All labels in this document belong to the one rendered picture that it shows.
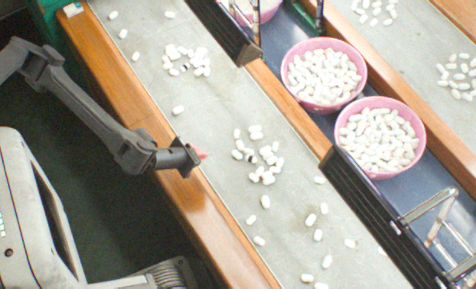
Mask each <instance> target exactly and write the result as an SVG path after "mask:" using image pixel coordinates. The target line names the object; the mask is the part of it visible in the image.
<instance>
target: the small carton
mask: <svg viewBox="0 0 476 289"><path fill-rule="evenodd" d="M63 10H64V12H65V14H66V16H67V17H68V18H69V17H72V16H74V15H76V14H78V12H80V11H84V9H83V6H82V5H81V4H80V2H79V1H78V2H74V3H72V4H70V5H68V6H67V7H65V8H63Z"/></svg>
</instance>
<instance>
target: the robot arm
mask: <svg viewBox="0 0 476 289"><path fill-rule="evenodd" d="M26 58H27V59H26ZM64 61H65V59H64V58H63V57H62V56H61V55H60V54H59V53H58V52H56V50H55V49H53V48H52V47H49V46H47V45H44V46H43V47H39V46H37V45H35V44H32V43H30V42H28V41H25V40H23V39H21V38H19V37H16V36H13V37H12V38H11V40H10V41H9V42H8V44H7V45H6V47H5V49H4V50H2V51H1V52H0V85H1V84H2V83H3V82H4V81H5V80H6V79H7V78H9V77H10V75H12V74H13V72H14V71H16V70H17V71H18V72H19V73H21V75H23V76H26V78H25V81H26V82H27V83H28V84H29V85H31V86H32V87H33V88H34V89H35V90H36V91H37V92H39V93H45V92H47V90H48V89H49V90H50V91H51V92H52V93H53V94H54V95H55V96H56V97H57V98H59V99H60V100H61V102H62V103H63V104H64V105H65V106H66V107H67V108H68V109H69V110H72V111H73V112H74V113H75V114H76V115H77V116H78V117H79V119H80V120H81V121H82V122H83V123H85V124H86V125H87V126H88V127H89V128H90V129H91V130H92V131H93V132H94V134H95V135H97V136H99V138H100V139H101V140H102V141H103V142H104V143H105V145H106V147H107V148H108V150H109V152H110V153H111V154H112V155H114V156H115V157H114V158H113V160H114V161H115V162H118V163H119V164H120V165H121V166H122V170H123V171H124V173H125V174H128V175H135V176H136V175H137V174H143V173H144V171H145V169H146V170H148V171H155V170H164V169H174V168H177V169H178V172H179V174H180V175H181V176H182V178H183V179H188V178H189V176H190V175H191V171H192V169H193V168H194V167H196V166H199V165H200V164H201V162H202V161H203V160H204V159H206V157H207V156H208V153H206V152H205V151H202V150H201V149H199V148H197V146H195V145H194V144H192V143H186V144H183V142H182V141H181V139H180V136H179V137H175V138H174V139H173V141H172V142H171V144H170V145H169V148H157V147H158V143H157V142H156V140H155V139H154V138H153V137H152V136H151V134H150V133H149V132H148V131H147V130H146V129H145V128H137V129H131V131H130V130H128V129H126V128H124V127H122V126H121V125H120V124H119V123H118V122H115V120H114V119H113V118H112V117H111V116H110V115H109V114H108V113H106V112H105V111H104V110H103V109H102V108H101V107H100V106H99V104H97V103H96V102H95V101H94V100H92V99H91V98H90V97H89V96H88V95H87V94H86V93H85V92H84V91H83V90H82V89H81V88H80V87H79V86H78V85H77V84H76V83H75V82H74V81H73V80H72V79H71V78H70V77H69V76H68V75H67V74H66V73H65V71H64V68H63V67H62V64H63V63H64Z"/></svg>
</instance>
